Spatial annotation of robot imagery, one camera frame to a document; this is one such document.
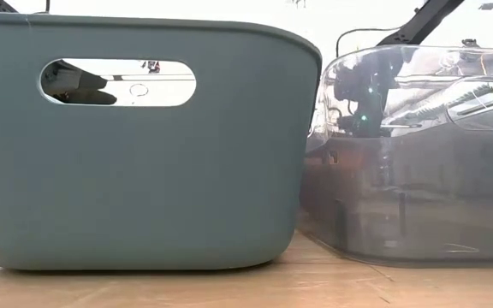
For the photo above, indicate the smoky transparent plastic bin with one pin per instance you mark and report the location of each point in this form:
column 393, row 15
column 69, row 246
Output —
column 443, row 192

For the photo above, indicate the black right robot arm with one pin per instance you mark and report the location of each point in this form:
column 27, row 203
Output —
column 422, row 21

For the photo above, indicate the teal plastic bin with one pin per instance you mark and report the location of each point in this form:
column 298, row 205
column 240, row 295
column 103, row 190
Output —
column 144, row 171

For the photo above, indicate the orange plastic bin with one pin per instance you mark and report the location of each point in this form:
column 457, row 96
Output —
column 345, row 160

